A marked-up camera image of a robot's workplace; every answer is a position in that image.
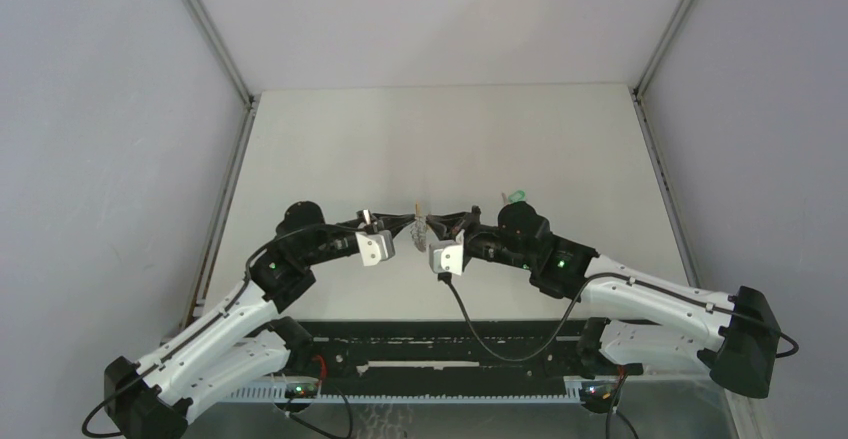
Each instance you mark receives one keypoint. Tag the key with green tag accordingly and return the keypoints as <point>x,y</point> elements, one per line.
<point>513,197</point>

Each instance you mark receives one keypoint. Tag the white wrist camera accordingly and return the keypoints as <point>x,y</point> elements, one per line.
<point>446,257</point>
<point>375,248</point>

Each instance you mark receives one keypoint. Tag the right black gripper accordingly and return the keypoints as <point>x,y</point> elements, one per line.
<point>449,227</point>

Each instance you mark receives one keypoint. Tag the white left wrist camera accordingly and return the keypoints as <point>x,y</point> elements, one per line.
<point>375,248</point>

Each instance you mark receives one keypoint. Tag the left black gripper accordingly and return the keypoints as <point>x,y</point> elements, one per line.
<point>394,223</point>

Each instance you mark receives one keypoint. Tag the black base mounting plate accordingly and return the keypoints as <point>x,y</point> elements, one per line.
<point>518,342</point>

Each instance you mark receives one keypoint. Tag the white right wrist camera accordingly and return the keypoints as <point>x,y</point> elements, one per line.
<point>446,257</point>

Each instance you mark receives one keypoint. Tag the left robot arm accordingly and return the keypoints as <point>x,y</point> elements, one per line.
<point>247,335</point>

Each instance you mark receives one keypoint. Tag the large keyring with yellow grip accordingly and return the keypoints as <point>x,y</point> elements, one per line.
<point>419,229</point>

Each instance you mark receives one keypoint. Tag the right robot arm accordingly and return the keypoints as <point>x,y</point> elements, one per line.
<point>735,336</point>

